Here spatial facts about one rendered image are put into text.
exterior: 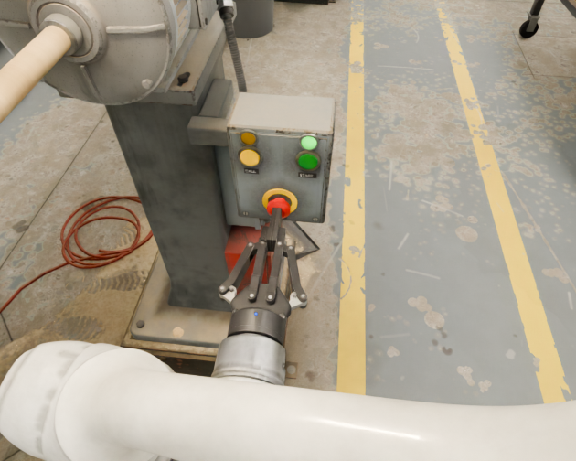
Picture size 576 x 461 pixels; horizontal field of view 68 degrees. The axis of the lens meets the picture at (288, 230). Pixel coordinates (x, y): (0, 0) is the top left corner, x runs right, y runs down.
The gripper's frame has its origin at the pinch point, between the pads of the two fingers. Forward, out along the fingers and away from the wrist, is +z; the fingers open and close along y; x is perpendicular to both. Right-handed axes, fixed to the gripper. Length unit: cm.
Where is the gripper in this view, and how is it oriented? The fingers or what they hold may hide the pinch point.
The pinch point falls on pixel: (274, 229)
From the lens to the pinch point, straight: 68.6
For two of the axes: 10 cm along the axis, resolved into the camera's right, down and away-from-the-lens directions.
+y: 9.9, 0.8, -0.7
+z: 1.1, -7.6, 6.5
